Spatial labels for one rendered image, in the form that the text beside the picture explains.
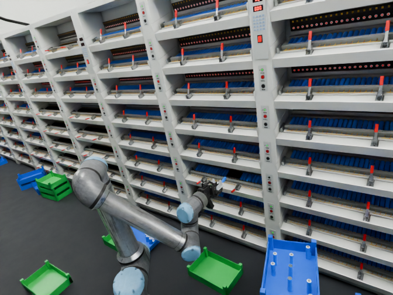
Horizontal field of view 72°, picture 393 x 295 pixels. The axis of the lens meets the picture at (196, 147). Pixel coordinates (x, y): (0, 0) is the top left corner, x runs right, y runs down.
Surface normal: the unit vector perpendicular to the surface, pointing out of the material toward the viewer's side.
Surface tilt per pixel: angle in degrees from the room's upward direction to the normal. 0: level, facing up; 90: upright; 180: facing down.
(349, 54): 107
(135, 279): 8
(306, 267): 0
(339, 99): 17
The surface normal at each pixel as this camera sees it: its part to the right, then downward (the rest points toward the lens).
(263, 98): -0.58, 0.41
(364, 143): -0.33, -0.75
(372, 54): -0.51, 0.65
